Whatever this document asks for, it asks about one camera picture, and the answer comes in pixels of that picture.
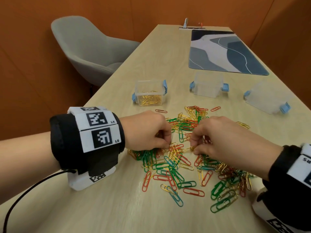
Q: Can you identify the black right wrist strap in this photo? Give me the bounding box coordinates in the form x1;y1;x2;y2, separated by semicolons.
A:
257;145;311;231

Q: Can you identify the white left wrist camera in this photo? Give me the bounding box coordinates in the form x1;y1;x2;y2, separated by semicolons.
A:
67;166;117;191

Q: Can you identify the black camera cable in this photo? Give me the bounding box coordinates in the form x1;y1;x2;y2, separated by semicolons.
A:
2;169;76;233

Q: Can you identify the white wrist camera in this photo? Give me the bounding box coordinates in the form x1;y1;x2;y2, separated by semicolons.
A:
67;166;117;191
252;188;306;233

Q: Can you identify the black wrist strap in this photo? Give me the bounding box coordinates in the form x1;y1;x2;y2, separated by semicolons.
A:
257;145;311;231
49;111;126;177

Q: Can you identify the sorted heap of gold clips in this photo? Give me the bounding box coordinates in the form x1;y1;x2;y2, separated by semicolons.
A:
138;91;163;106

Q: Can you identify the pile of colored paper clips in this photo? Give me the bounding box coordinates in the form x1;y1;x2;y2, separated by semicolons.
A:
127;105;256;214

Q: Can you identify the grey shell chair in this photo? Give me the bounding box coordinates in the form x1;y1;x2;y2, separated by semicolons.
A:
51;16;141;87

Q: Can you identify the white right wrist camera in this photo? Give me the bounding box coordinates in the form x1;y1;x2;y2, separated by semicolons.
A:
252;188;306;233

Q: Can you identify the white left marker band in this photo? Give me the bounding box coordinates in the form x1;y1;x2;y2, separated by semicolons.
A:
67;106;122;153

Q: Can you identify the white marker band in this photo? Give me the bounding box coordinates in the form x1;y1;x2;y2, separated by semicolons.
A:
286;143;311;188
67;106;122;153

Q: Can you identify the transparent box with blue latches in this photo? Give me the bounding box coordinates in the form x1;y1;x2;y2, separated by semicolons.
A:
132;79;168;106
189;72;230;98
243;81;291;115

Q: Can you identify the black left wrist strap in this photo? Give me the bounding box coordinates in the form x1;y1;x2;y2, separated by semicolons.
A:
49;111;126;177

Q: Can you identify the blue patterned desk mat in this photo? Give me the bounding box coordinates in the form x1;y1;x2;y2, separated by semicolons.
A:
188;29;270;76

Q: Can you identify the white right marker band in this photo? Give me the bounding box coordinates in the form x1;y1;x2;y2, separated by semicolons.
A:
286;143;311;188

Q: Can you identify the person's right hand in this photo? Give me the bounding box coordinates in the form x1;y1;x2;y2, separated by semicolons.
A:
190;116;283;181

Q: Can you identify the person's left hand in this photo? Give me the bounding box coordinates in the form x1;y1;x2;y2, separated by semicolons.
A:
119;110;172;151

